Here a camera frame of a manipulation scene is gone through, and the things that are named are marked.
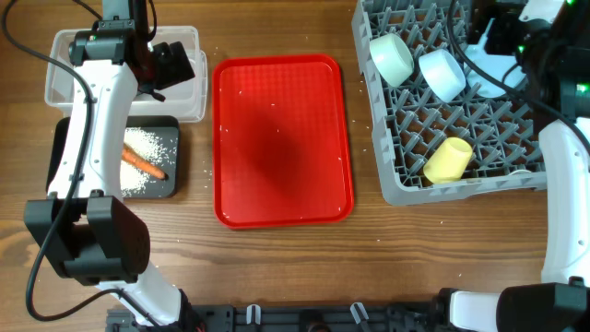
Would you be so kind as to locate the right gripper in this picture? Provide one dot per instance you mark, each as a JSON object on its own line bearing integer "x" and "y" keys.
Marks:
{"x": 500, "y": 29}

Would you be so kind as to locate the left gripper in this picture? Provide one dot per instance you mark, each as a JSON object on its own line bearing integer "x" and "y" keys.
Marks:
{"x": 172, "y": 73}

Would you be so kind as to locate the large light blue plate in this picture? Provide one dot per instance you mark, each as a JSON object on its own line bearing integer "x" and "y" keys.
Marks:
{"x": 495, "y": 66}

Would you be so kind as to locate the light blue bowl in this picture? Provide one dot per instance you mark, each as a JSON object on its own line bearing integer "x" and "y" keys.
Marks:
{"x": 443, "y": 74}

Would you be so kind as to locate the orange carrot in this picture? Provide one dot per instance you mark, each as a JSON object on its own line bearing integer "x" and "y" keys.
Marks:
{"x": 132, "y": 158}

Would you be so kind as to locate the mint green bowl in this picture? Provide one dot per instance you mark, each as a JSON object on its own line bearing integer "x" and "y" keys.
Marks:
{"x": 392, "y": 59}

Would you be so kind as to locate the white rice pile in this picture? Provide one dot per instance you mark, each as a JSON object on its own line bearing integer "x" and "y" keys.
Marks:
{"x": 143, "y": 147}

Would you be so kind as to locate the yellow plastic cup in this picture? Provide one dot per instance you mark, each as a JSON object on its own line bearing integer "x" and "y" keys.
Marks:
{"x": 449, "y": 161}

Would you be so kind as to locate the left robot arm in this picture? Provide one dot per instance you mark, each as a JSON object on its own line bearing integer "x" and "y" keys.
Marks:
{"x": 83, "y": 228}

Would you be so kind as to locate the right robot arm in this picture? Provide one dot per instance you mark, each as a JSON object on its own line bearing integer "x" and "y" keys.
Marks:
{"x": 551, "y": 43}

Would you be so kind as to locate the grey dishwasher rack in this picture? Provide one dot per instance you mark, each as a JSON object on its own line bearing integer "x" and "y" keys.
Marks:
{"x": 410, "y": 122}

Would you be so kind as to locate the clear plastic bin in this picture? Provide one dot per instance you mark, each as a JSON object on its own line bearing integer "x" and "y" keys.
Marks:
{"x": 187, "y": 102}

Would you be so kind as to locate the black plastic tray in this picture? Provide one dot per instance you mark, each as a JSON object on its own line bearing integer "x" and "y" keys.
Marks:
{"x": 170, "y": 133}

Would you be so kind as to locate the red serving tray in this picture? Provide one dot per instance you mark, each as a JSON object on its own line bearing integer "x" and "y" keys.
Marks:
{"x": 280, "y": 142}

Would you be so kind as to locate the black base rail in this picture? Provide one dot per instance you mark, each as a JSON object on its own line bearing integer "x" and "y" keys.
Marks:
{"x": 396, "y": 317}

